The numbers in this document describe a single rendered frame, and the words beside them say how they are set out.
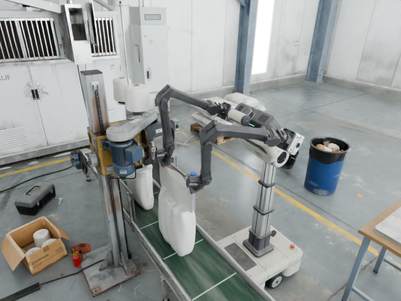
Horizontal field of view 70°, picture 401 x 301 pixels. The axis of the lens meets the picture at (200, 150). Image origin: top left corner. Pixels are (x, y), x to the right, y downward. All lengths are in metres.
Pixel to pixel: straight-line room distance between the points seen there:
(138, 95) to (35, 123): 3.13
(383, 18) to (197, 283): 8.77
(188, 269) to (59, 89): 3.38
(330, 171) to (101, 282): 2.82
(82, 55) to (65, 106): 0.96
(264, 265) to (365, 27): 8.38
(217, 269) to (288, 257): 0.68
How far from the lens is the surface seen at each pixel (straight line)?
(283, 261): 2.65
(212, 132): 1.40
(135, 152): 1.93
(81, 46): 4.24
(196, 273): 2.31
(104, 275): 2.88
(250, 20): 7.71
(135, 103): 1.90
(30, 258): 3.00
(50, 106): 4.81
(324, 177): 3.89
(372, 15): 9.94
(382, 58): 9.76
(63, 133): 4.97
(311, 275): 2.98
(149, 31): 5.89
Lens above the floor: 2.14
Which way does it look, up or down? 26 degrees down
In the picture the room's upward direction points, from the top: 1 degrees clockwise
